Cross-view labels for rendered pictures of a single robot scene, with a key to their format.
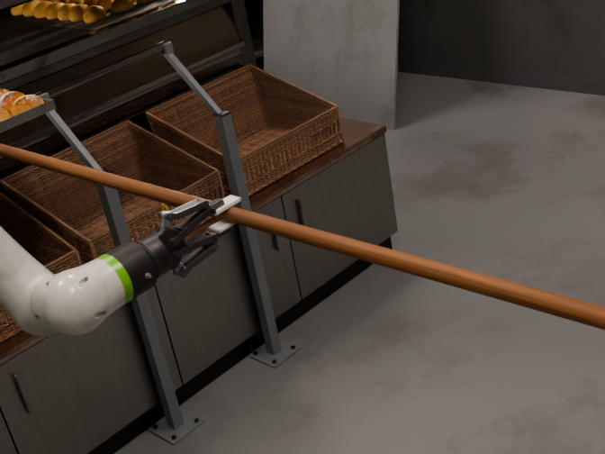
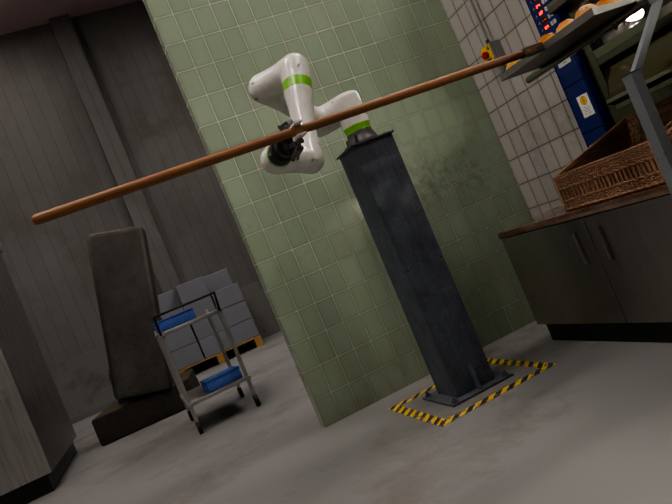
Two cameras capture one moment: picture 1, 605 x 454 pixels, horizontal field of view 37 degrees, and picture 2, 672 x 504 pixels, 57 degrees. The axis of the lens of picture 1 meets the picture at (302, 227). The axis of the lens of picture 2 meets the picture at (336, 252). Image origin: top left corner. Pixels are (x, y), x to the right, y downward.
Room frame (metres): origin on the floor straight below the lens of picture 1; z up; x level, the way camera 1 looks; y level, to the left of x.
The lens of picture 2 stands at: (2.33, -1.65, 0.78)
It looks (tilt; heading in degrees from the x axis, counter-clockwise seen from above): 0 degrees down; 115
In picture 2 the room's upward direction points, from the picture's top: 23 degrees counter-clockwise
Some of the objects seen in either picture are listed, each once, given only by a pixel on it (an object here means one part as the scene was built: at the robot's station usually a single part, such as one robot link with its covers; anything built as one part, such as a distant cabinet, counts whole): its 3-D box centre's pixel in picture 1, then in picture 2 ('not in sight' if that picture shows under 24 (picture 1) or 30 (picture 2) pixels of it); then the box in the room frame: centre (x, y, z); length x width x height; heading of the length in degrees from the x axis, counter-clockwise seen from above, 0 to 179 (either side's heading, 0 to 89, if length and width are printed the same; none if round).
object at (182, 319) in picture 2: not in sight; (201, 360); (-0.77, 2.12, 0.44); 0.94 x 0.55 x 0.88; 129
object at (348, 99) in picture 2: not in sight; (348, 114); (1.43, 1.05, 1.36); 0.16 x 0.13 x 0.19; 177
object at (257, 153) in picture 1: (246, 127); not in sight; (3.29, 0.14, 0.72); 0.56 x 0.49 x 0.28; 131
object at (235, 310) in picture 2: not in sight; (203, 322); (-3.52, 5.84, 0.63); 1.27 x 0.88 x 1.26; 42
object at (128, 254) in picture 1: (128, 269); (283, 150); (1.40, 0.31, 1.19); 0.12 x 0.06 x 0.09; 43
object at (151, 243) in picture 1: (162, 250); (286, 144); (1.45, 0.25, 1.19); 0.09 x 0.07 x 0.08; 133
